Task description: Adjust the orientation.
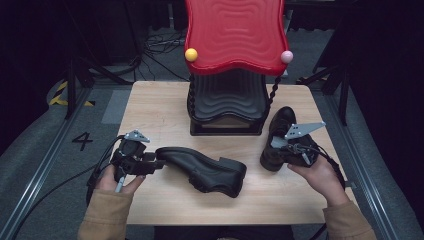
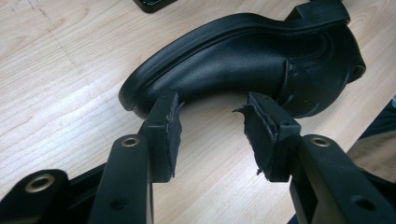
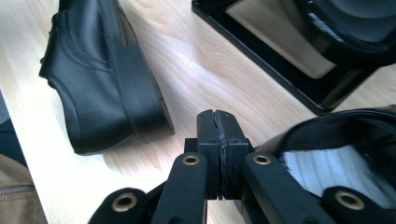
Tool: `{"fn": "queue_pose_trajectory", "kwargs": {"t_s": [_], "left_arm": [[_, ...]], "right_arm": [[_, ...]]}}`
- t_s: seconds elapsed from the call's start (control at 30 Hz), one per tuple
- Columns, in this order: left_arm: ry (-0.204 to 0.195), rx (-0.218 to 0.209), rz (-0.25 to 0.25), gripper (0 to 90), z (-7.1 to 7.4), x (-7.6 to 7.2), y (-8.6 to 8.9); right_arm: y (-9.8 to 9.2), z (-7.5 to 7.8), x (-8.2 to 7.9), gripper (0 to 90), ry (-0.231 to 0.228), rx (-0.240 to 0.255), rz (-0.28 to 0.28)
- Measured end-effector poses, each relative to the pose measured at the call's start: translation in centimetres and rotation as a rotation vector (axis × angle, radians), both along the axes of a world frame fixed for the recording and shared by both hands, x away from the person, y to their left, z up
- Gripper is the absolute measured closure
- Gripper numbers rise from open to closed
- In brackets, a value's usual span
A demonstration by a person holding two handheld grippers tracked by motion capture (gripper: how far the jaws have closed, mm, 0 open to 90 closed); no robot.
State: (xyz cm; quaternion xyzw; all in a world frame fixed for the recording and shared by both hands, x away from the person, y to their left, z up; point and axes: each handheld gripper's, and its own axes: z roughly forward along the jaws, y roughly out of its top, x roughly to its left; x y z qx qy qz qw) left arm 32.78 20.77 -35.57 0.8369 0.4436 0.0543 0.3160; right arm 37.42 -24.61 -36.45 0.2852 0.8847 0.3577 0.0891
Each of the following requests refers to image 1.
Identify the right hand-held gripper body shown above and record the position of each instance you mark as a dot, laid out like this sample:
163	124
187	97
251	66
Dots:
301	150

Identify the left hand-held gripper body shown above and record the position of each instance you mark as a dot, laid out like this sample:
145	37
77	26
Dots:
131	160

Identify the black leather shoe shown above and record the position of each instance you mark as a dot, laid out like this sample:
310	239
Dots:
283	120
206	170

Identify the red and black shoe rack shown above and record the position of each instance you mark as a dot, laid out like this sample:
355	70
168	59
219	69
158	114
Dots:
233	33

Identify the person's left hand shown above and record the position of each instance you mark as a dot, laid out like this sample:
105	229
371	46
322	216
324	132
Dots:
106	180

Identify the person's right hand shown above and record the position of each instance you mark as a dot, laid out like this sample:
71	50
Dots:
323	180

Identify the black metal stand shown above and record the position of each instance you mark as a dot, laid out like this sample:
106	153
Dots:
70	93
343	100

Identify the yellow and black floor tape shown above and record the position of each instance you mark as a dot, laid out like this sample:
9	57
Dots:
56	98

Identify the metal floor rail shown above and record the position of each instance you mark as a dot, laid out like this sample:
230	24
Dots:
40	173
366	186

